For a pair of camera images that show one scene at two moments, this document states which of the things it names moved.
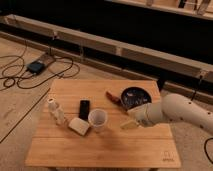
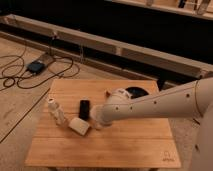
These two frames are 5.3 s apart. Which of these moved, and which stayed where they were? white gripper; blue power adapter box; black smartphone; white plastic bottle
Moved: white gripper
Stayed: white plastic bottle; blue power adapter box; black smartphone
